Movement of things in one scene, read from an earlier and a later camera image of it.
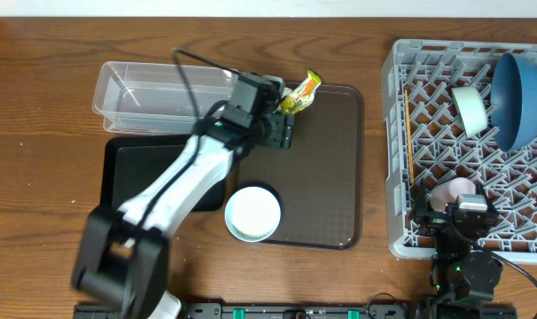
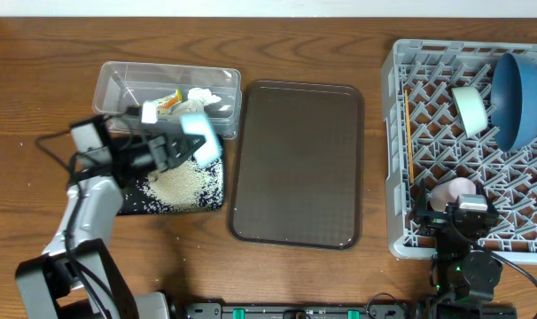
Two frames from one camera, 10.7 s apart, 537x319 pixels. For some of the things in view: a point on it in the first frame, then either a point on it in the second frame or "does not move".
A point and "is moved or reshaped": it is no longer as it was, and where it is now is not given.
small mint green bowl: (472, 109) does not move
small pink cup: (447, 190) does not move
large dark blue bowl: (517, 100) does not move
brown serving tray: (319, 182) does not move
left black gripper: (283, 128) → (180, 140)
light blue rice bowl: (252, 214) is moved or reshaped
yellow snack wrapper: (302, 96) → (166, 103)
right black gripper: (434, 220) does not move
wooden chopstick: (409, 142) does not move
